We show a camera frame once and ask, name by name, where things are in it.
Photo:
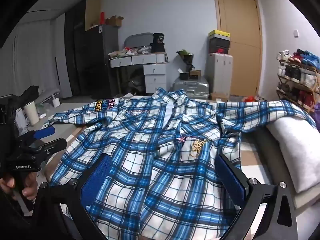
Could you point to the pile of desk clutter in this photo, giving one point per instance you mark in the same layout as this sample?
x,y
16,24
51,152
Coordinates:
x,y
125,52

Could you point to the small black box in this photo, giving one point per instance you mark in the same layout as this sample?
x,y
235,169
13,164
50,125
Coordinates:
x,y
184,76

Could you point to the white tumbler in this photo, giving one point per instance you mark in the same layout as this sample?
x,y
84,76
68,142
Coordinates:
x,y
31,113

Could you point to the purple cloth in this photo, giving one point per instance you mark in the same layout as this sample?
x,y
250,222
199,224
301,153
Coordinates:
x,y
317,115

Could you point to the black bag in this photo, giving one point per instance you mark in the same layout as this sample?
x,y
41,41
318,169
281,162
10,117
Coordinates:
x,y
30,93

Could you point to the person's left hand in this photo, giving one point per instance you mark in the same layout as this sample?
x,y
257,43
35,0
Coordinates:
x,y
30,187

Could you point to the dark grey cabinet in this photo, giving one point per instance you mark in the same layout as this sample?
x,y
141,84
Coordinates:
x,y
110,45

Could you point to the white desk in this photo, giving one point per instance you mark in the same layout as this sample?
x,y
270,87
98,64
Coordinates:
x,y
140,59

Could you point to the dark wrapped flower bouquet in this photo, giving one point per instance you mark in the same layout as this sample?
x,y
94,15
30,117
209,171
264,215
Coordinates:
x,y
186,57

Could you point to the grey folded quilt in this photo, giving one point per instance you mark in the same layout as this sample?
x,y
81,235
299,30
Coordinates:
x,y
307,200

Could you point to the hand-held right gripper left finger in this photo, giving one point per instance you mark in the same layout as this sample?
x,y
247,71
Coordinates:
x,y
96,177

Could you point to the low cardboard box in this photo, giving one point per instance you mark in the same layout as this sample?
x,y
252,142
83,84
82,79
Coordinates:
x,y
218,97

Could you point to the white bin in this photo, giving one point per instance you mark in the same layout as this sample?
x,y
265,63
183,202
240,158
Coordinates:
x,y
55,101

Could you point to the black wardrobe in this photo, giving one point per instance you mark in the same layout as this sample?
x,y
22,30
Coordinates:
x,y
82,67

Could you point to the white drawer cabinet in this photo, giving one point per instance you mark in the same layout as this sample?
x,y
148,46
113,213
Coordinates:
x,y
155,80

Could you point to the grey oval panel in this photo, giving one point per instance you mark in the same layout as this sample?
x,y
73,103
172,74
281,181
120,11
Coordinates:
x,y
137,40

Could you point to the dark box with red bow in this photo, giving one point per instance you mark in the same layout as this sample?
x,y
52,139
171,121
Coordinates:
x,y
219,50

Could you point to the blue plaid shirt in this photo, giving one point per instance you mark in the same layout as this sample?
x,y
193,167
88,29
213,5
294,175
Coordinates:
x,y
160,155

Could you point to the wooden shoe rack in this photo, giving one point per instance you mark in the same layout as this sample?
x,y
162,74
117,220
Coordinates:
x,y
308,68

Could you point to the silver suitcase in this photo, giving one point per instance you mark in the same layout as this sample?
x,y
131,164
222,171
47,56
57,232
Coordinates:
x,y
192,86

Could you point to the large flat cardboard box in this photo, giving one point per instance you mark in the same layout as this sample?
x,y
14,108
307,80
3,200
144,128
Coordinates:
x,y
92,15

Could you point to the dark bundle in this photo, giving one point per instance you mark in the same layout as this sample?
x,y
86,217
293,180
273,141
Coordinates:
x,y
136,81

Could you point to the checkered bed sheet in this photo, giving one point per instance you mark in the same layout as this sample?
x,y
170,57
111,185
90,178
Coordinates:
x,y
252,160

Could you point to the black shoe box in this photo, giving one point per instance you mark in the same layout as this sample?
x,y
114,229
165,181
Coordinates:
x,y
219,42

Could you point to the white box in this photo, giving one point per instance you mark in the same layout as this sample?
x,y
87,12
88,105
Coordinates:
x,y
21,120

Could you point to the wooden door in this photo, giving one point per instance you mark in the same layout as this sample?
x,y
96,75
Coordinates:
x,y
240,62

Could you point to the white pillow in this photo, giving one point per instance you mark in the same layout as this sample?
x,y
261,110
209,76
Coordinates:
x,y
295,150

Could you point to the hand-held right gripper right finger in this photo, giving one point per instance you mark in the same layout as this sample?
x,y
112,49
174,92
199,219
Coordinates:
x,y
230,177

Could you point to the small brown box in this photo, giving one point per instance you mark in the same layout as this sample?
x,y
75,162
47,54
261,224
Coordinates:
x,y
195,73

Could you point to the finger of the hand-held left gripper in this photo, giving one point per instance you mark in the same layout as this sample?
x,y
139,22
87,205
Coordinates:
x,y
55,145
45,132

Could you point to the person's dark clothing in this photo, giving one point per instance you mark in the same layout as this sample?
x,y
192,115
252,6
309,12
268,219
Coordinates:
x,y
12,217

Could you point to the red floor item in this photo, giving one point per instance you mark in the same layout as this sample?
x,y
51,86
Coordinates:
x,y
250,98

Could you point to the small open cardboard box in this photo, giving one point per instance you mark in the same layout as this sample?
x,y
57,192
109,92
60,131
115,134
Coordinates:
x,y
116,22

